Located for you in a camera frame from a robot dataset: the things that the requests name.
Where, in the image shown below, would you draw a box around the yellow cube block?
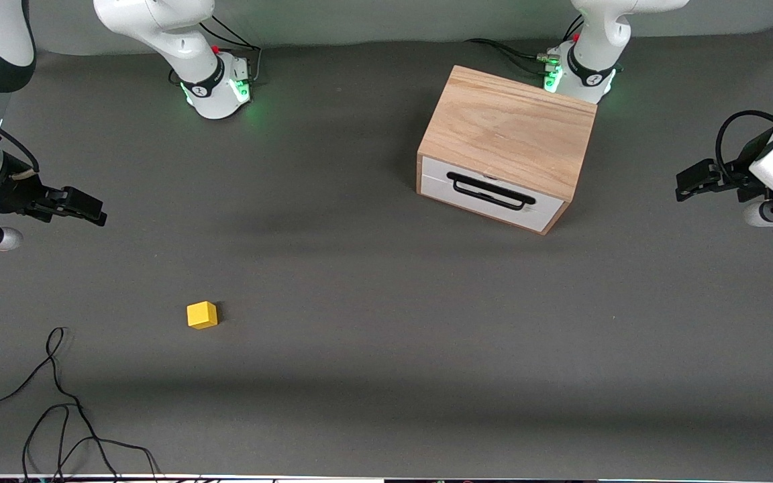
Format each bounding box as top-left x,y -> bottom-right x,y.
187,301 -> 218,330

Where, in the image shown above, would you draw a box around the white-fronted drawer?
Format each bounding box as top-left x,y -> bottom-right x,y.
420,156 -> 566,233

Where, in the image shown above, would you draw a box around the wooden drawer cabinet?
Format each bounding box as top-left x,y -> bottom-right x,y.
416,65 -> 598,236

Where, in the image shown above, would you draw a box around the black left arm wrist cable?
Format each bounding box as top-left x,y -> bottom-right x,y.
715,110 -> 773,176

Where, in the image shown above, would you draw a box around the thin black loose cable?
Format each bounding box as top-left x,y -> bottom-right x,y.
0,327 -> 162,482
21,402 -> 122,482

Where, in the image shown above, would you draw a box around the black right arm base cables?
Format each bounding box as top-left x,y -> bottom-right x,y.
169,13 -> 264,87

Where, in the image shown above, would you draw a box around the black arm base cables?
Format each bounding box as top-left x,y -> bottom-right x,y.
465,13 -> 585,76
169,13 -> 264,87

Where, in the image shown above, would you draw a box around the black left arm base cables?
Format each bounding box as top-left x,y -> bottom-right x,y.
465,13 -> 585,76

